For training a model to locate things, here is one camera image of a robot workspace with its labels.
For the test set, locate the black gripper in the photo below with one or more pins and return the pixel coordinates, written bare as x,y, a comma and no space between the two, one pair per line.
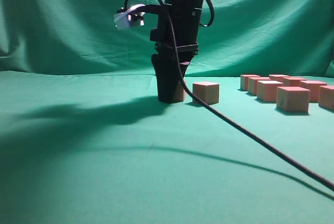
185,22

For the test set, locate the pink cube column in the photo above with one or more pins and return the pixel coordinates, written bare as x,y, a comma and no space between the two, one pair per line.
293,99
278,77
314,87
208,92
252,84
244,81
326,99
180,93
267,90

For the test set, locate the green cloth backdrop and cover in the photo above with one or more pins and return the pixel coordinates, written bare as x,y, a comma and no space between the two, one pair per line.
85,140

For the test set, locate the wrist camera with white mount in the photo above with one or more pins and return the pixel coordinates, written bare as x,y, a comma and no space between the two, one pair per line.
131,17

